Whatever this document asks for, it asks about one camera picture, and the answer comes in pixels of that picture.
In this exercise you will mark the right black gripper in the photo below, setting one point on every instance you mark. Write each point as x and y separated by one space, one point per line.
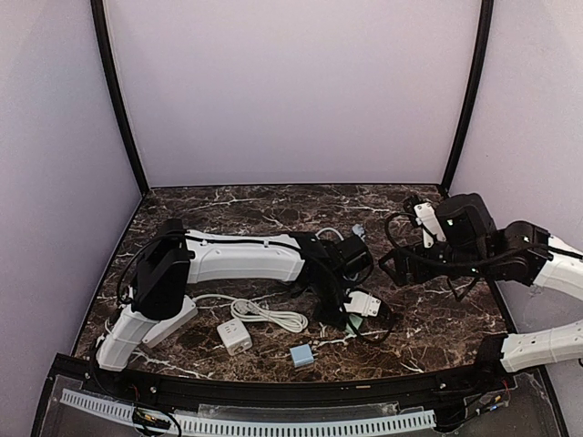
400 256

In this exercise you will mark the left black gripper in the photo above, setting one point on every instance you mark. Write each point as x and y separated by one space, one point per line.
322 315

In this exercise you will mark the green plug adapter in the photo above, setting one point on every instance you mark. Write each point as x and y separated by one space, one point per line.
353 324

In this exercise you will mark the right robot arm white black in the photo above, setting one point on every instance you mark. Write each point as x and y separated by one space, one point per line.
521 252

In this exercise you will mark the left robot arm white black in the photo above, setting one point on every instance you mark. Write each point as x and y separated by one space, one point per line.
152 288

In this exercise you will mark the blue plug adapter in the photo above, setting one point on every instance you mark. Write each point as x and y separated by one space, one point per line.
301 355

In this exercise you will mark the white cube socket adapter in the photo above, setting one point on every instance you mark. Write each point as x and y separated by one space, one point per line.
234 336

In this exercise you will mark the white power strip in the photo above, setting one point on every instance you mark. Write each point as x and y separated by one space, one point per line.
167 327

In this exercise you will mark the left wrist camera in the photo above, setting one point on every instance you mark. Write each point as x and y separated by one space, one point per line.
351 257

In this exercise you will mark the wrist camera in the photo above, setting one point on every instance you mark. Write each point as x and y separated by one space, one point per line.
466 223
351 257

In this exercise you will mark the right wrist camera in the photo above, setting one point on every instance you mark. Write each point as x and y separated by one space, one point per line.
466 223

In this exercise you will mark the white slotted cable duct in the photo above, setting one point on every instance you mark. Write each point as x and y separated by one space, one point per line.
219 421

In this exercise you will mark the black front frame rail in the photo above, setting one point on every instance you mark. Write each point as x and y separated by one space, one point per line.
434 389

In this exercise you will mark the right black frame post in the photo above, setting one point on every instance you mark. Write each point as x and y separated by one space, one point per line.
471 91

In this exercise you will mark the black frame post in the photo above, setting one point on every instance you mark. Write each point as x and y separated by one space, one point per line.
471 91
98 10

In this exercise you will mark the left black frame post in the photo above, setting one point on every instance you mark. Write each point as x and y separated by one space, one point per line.
98 10

